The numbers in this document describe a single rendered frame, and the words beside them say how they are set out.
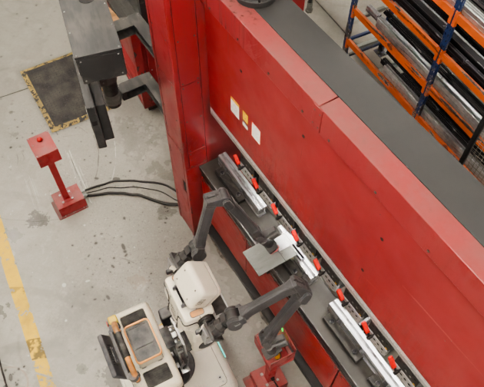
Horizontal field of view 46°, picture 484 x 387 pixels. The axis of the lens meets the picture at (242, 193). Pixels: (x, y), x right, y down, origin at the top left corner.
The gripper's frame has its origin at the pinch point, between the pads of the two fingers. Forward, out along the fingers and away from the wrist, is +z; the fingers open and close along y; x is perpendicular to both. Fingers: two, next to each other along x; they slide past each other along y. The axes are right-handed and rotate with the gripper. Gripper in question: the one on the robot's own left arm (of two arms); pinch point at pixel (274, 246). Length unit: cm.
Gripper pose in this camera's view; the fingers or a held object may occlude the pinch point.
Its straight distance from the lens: 335.8
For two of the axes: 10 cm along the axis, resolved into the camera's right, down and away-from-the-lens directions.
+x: -7.6, 6.4, 1.2
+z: 3.9, 3.0, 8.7
